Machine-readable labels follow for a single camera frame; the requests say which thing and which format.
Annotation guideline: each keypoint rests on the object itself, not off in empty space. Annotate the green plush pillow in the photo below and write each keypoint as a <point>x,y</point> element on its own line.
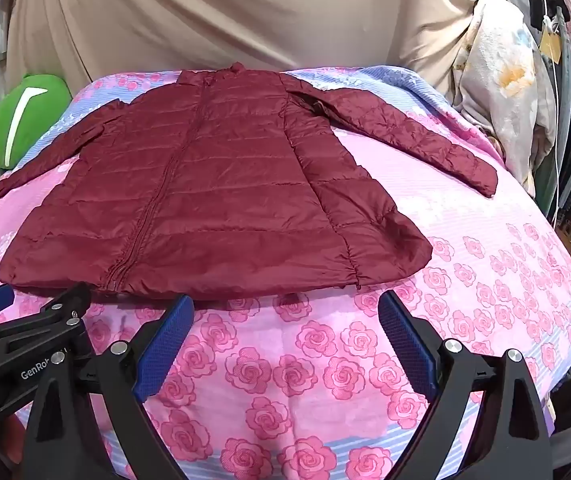
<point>47,117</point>

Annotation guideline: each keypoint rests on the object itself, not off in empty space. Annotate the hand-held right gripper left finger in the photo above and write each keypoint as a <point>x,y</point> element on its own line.
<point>163,347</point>

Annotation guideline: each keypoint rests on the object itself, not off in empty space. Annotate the white floral quilt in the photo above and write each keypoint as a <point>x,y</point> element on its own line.
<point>505,90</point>

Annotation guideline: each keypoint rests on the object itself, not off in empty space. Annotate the beige backdrop cloth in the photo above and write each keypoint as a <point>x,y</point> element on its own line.
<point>215,10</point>

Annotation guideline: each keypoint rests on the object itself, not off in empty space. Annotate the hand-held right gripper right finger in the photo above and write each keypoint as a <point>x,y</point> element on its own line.
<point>408,347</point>

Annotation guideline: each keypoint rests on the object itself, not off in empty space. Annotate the maroon quilted puffer jacket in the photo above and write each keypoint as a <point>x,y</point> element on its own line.
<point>215,185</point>

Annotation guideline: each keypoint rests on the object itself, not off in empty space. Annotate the yellow paper tag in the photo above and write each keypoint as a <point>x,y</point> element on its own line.
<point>551,42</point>

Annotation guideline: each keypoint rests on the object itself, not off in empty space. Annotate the pink rose print bedsheet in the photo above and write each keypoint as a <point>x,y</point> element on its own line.
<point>465,220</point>

